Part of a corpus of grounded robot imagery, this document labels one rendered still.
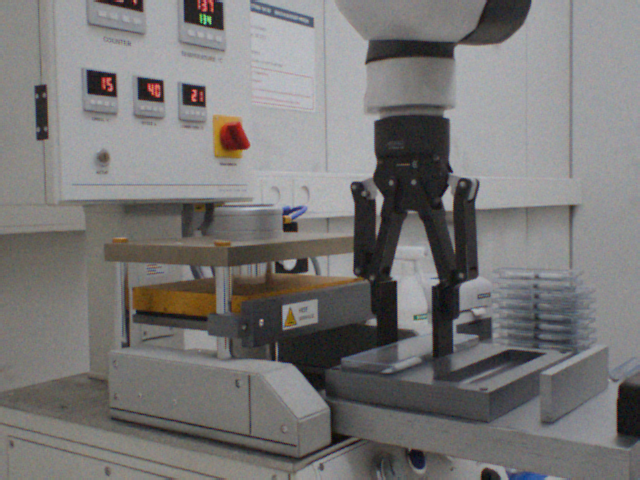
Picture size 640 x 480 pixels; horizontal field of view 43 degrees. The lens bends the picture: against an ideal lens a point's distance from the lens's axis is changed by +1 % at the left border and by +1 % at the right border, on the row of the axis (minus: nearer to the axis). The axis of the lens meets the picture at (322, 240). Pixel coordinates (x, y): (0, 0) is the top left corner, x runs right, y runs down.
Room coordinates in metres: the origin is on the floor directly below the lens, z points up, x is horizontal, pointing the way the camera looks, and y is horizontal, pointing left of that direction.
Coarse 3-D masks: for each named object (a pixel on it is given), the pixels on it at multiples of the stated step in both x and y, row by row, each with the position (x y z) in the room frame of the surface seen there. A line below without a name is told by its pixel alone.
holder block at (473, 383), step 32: (480, 352) 0.82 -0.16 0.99; (512, 352) 0.84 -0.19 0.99; (544, 352) 0.82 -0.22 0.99; (352, 384) 0.74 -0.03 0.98; (384, 384) 0.72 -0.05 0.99; (416, 384) 0.70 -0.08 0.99; (448, 384) 0.69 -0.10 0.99; (480, 384) 0.69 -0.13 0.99; (512, 384) 0.70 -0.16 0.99; (480, 416) 0.66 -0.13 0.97
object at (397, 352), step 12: (420, 336) 0.87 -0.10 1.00; (456, 336) 0.87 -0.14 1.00; (468, 336) 0.87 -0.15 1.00; (384, 348) 0.81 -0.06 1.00; (396, 348) 0.81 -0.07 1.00; (408, 348) 0.80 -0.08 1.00; (420, 348) 0.80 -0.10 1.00; (432, 348) 0.80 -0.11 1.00; (348, 360) 0.75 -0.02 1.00; (360, 360) 0.75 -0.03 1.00; (372, 360) 0.75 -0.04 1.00; (384, 360) 0.75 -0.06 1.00; (396, 360) 0.75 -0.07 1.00
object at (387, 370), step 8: (456, 344) 0.83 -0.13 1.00; (464, 344) 0.84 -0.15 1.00; (472, 344) 0.86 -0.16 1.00; (432, 352) 0.78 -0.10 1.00; (344, 360) 0.76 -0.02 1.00; (408, 360) 0.75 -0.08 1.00; (416, 360) 0.76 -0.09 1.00; (424, 360) 0.77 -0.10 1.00; (432, 360) 0.78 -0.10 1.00; (344, 368) 0.75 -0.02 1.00; (352, 368) 0.75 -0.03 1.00; (360, 368) 0.74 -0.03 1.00; (368, 368) 0.74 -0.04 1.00; (376, 368) 0.73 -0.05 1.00; (384, 368) 0.73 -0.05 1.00; (392, 368) 0.73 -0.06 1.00; (400, 368) 0.74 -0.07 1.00; (408, 368) 0.75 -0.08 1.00
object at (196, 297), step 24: (264, 264) 0.94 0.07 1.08; (144, 288) 0.90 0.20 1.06; (168, 288) 0.89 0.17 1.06; (192, 288) 0.88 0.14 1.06; (240, 288) 0.88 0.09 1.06; (264, 288) 0.87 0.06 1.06; (288, 288) 0.87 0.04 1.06; (312, 288) 0.89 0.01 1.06; (144, 312) 0.90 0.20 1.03; (168, 312) 0.87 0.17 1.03; (192, 312) 0.85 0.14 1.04; (240, 312) 0.81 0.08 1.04
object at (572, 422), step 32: (608, 352) 0.77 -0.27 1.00; (544, 384) 0.66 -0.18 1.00; (576, 384) 0.70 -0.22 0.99; (608, 384) 0.77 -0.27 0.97; (352, 416) 0.72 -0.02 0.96; (384, 416) 0.70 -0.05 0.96; (416, 416) 0.69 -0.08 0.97; (448, 416) 0.68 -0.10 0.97; (512, 416) 0.68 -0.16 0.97; (544, 416) 0.66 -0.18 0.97; (576, 416) 0.67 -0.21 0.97; (608, 416) 0.67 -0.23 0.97; (416, 448) 0.69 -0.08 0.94; (448, 448) 0.67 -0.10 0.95; (480, 448) 0.65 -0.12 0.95; (512, 448) 0.64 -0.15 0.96; (544, 448) 0.62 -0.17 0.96; (576, 448) 0.61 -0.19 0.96; (608, 448) 0.59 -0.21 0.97
